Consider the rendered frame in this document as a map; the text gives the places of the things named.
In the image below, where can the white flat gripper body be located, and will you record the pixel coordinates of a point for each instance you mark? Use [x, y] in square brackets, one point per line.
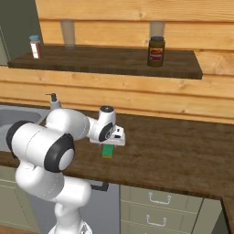
[117, 141]

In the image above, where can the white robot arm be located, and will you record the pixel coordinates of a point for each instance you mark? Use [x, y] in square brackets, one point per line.
[39, 143]

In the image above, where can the green and yellow sponge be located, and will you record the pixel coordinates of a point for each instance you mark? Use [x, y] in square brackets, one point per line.
[108, 151]

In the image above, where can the grey dishwasher front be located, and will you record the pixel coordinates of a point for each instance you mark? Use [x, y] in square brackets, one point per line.
[105, 213]

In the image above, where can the grey soap dispenser black pump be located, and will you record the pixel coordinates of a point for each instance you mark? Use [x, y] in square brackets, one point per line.
[55, 103]

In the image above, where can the olive drawer front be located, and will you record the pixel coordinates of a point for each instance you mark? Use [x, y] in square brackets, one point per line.
[182, 218]
[179, 199]
[134, 228]

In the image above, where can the dark jar red label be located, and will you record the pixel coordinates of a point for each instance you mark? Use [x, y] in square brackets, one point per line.
[156, 53]

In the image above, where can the steel sink basin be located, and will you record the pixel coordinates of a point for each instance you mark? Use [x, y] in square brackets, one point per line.
[18, 117]

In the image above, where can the olive cupboard side panel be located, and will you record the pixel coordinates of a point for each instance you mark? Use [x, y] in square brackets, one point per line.
[210, 216]

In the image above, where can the olive cupboard door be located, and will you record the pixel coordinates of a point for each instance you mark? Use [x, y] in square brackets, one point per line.
[12, 201]

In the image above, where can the red spice jar blue lid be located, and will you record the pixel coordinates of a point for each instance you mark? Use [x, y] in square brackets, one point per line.
[36, 48]

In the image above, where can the dark olive tall cupboard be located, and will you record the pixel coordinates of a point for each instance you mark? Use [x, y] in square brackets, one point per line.
[18, 27]

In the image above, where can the dark wooden wall shelf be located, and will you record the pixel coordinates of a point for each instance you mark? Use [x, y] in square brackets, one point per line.
[115, 62]

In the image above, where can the pale shelf bracket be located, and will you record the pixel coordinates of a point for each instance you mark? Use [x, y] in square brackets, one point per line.
[157, 29]
[67, 32]

